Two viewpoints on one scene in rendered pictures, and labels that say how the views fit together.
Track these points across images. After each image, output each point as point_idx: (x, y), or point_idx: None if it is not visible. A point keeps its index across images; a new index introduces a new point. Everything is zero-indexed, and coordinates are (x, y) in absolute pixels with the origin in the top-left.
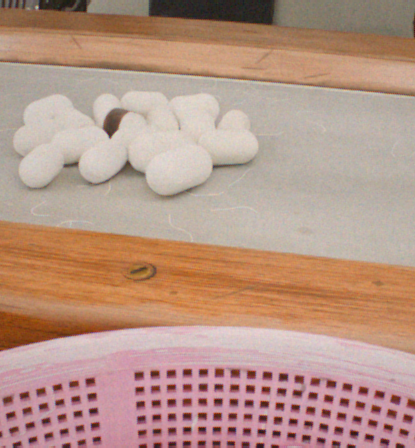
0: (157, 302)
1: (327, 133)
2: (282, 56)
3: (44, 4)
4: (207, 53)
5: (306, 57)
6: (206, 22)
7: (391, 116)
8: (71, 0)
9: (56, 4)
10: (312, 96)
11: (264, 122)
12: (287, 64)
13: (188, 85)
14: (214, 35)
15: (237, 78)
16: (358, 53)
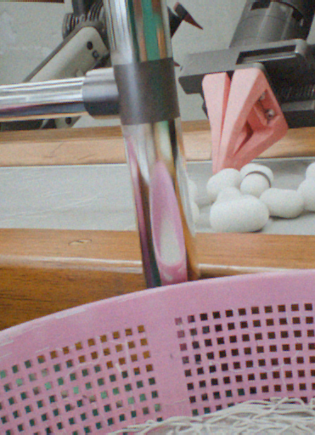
0: None
1: (21, 189)
2: (69, 145)
3: (2, 132)
4: (24, 149)
5: (83, 144)
6: (61, 129)
7: (95, 177)
8: (36, 127)
9: (17, 131)
10: (67, 171)
11: None
12: (70, 151)
13: None
14: (42, 137)
15: (36, 166)
16: (120, 136)
